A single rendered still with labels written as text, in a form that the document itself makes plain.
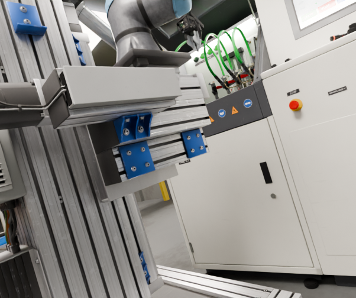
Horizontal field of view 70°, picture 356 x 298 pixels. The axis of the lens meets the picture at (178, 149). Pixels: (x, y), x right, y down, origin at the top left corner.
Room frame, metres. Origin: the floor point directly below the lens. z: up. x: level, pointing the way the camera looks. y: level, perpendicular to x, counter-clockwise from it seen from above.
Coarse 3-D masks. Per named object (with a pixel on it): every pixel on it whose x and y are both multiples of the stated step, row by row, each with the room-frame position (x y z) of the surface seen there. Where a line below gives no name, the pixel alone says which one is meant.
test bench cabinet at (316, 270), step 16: (272, 128) 1.11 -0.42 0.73; (288, 176) 1.11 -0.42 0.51; (176, 208) 1.52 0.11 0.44; (304, 224) 1.11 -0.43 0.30; (192, 256) 1.51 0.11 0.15; (208, 272) 1.53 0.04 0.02; (224, 272) 1.49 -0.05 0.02; (240, 272) 1.42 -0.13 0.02; (256, 272) 1.37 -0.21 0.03; (272, 272) 1.24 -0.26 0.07; (288, 272) 1.19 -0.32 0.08; (304, 272) 1.15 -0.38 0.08; (320, 272) 1.11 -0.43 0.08
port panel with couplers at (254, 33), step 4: (256, 28) 1.58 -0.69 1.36; (252, 32) 1.60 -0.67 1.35; (256, 32) 1.58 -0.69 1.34; (248, 36) 1.62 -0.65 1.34; (252, 36) 1.60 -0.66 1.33; (256, 36) 1.59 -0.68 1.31; (248, 40) 1.60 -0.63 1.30; (252, 40) 1.61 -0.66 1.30; (256, 40) 1.59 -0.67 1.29; (252, 44) 1.61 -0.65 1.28; (256, 44) 1.60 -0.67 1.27; (252, 48) 1.62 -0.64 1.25; (252, 52) 1.62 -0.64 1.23
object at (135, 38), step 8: (128, 32) 0.73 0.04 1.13; (136, 32) 0.73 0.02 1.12; (144, 32) 0.74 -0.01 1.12; (120, 40) 0.74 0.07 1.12; (128, 40) 0.73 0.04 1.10; (136, 40) 0.72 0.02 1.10; (144, 40) 0.73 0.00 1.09; (152, 40) 0.75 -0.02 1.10; (120, 48) 0.74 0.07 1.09; (128, 48) 0.72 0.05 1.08; (144, 48) 0.72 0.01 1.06; (152, 48) 0.73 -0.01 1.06; (120, 56) 0.73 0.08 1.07
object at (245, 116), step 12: (228, 96) 1.20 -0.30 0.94; (240, 96) 1.17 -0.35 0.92; (252, 96) 1.14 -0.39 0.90; (216, 108) 1.25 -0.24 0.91; (228, 108) 1.21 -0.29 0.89; (240, 108) 1.18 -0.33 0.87; (252, 108) 1.15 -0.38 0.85; (216, 120) 1.26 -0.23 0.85; (228, 120) 1.22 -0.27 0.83; (240, 120) 1.19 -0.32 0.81; (252, 120) 1.16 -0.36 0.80; (204, 132) 1.32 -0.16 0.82; (216, 132) 1.27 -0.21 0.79
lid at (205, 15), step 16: (192, 0) 1.55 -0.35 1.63; (208, 0) 1.54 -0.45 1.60; (224, 0) 1.53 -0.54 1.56; (240, 0) 1.52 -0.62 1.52; (208, 16) 1.62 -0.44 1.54; (224, 16) 1.62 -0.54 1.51; (240, 16) 1.62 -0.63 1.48; (160, 32) 1.75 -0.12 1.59; (176, 32) 1.77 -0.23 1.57; (208, 32) 1.74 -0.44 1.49; (192, 48) 1.88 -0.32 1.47
